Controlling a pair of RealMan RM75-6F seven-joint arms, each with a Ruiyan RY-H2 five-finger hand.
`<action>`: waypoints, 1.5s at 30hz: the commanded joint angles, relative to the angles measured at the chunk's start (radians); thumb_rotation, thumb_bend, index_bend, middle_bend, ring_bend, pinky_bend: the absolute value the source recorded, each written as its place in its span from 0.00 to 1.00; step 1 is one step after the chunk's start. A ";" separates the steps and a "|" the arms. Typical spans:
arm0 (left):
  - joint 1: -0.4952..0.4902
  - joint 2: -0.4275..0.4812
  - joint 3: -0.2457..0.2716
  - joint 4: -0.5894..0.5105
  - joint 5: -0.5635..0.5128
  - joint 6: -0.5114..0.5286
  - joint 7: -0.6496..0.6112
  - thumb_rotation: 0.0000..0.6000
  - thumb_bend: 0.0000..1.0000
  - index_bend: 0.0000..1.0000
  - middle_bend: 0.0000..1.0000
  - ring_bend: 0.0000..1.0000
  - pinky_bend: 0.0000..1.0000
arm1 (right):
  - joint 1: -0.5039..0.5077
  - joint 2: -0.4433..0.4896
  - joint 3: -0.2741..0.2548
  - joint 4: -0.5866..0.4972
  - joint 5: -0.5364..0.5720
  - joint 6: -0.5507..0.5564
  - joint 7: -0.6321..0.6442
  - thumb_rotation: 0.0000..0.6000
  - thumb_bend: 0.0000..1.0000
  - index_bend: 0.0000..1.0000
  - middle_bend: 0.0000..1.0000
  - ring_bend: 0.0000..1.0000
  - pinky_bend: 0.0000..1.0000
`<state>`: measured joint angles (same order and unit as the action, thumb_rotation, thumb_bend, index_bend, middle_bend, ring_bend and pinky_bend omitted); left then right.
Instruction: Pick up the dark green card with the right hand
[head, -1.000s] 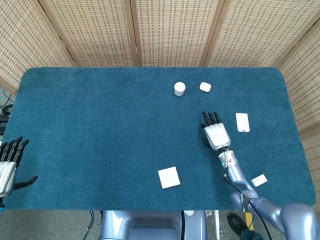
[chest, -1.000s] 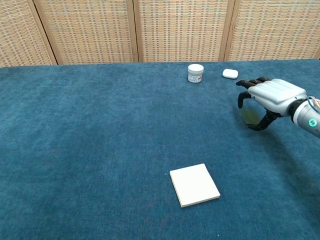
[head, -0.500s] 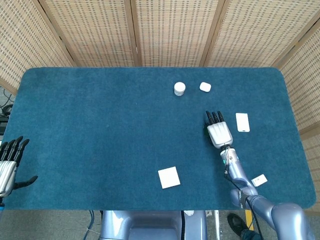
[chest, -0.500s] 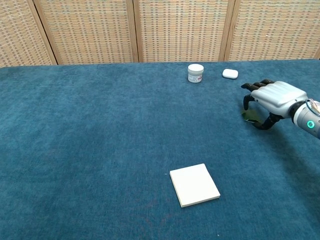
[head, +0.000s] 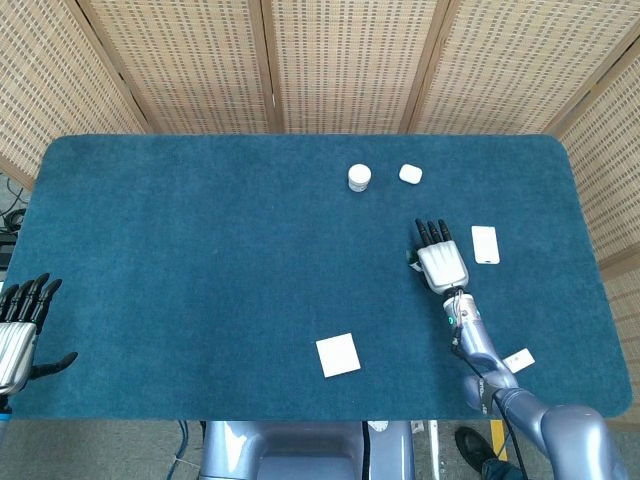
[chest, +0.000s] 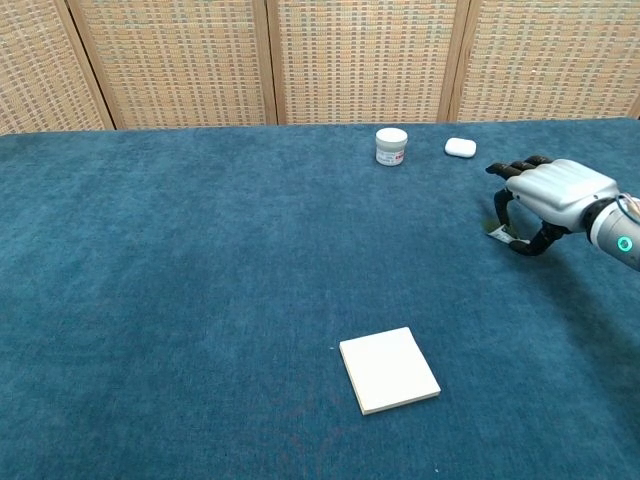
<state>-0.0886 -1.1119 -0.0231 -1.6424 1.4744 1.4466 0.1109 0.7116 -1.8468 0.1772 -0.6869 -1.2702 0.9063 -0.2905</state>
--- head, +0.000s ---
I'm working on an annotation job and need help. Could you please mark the black floor cables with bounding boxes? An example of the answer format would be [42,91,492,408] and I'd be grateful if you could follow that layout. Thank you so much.
[0,173,28,234]

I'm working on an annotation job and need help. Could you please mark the black box device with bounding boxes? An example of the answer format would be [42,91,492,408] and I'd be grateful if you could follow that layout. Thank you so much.
[0,234,19,270]

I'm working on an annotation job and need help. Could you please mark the white smartphone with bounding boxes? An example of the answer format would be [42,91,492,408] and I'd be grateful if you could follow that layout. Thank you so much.
[470,225,501,266]

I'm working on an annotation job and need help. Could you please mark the blue cable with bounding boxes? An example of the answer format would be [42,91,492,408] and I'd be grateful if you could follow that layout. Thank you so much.
[168,420,195,480]

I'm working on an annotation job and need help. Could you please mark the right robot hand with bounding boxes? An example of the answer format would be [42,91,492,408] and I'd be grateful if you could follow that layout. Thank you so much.
[408,218,471,296]

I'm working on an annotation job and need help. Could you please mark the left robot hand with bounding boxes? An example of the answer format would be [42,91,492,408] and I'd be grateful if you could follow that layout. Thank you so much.
[0,272,79,398]

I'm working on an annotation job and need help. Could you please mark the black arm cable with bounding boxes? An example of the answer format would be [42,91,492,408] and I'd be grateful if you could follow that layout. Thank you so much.
[449,319,529,480]

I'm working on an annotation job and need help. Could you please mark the small white card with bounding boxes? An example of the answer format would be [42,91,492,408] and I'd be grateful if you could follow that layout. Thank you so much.
[502,349,536,373]

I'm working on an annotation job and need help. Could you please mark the white round jar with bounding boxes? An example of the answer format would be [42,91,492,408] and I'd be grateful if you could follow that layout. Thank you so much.
[347,163,373,193]

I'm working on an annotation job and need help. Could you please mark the white square pad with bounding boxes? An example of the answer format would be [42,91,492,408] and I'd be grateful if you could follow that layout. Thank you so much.
[315,332,363,379]

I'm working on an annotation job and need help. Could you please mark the blue carpet table mat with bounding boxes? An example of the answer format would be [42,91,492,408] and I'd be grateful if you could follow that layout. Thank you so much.
[7,133,634,423]

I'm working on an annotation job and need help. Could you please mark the grey-blue robot torso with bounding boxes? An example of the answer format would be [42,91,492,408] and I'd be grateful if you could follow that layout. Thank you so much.
[199,420,437,480]

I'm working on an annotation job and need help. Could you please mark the woven bamboo screen panel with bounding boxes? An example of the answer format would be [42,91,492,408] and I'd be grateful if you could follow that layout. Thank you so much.
[409,0,640,137]
[553,63,640,432]
[0,0,152,192]
[259,0,452,136]
[76,0,282,136]

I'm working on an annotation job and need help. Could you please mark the black shoe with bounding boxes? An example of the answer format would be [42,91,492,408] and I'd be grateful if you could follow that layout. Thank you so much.
[454,426,499,474]

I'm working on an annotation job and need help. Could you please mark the blue jeans leg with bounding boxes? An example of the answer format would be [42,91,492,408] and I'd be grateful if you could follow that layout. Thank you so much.
[481,456,527,480]

